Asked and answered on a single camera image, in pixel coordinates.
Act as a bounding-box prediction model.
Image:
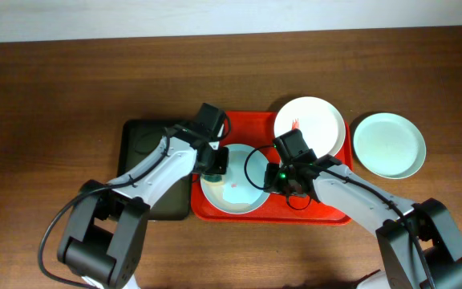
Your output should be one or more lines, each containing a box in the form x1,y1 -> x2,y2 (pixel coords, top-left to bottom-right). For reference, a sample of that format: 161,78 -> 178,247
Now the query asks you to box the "light blue plate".
201,144 -> 270,214

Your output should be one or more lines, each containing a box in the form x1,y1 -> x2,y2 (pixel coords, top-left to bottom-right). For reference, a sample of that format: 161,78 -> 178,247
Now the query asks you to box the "mint green plate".
353,112 -> 427,179

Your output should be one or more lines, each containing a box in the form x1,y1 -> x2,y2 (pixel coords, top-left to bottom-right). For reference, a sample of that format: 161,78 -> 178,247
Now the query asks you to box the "green and yellow sponge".
203,174 -> 225,186

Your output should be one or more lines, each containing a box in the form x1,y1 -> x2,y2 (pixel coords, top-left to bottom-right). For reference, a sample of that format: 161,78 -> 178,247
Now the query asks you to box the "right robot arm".
265,157 -> 462,288

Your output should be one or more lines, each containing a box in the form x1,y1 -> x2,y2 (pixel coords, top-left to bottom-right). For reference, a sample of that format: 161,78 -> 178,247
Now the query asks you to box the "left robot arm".
57,123 -> 225,288

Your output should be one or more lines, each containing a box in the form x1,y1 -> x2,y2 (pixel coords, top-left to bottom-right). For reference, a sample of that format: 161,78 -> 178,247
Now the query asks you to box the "red plastic tray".
191,111 -> 351,226

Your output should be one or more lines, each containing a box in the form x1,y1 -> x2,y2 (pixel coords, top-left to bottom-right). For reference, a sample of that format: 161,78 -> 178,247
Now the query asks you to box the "dark green plastic tray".
117,120 -> 192,221

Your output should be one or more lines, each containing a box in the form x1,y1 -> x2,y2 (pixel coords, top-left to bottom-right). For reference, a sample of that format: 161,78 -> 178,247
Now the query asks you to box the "white plate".
274,96 -> 347,157

